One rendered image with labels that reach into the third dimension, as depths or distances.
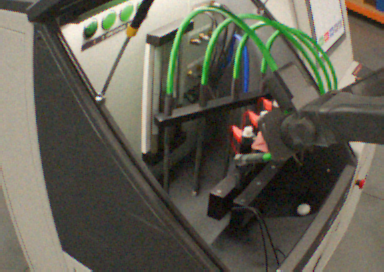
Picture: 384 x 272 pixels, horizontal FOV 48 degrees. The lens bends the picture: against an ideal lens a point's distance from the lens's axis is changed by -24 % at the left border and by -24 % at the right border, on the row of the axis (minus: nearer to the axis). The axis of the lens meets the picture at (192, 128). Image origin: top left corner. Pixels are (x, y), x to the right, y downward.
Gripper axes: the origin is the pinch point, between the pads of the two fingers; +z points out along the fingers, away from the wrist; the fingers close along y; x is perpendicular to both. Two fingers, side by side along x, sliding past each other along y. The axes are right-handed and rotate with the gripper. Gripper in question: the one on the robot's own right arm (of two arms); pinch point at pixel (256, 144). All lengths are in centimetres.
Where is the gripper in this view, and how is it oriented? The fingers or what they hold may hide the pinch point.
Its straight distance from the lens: 113.8
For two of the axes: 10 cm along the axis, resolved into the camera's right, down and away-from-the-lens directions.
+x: -7.5, 3.3, -5.8
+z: -5.1, 2.7, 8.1
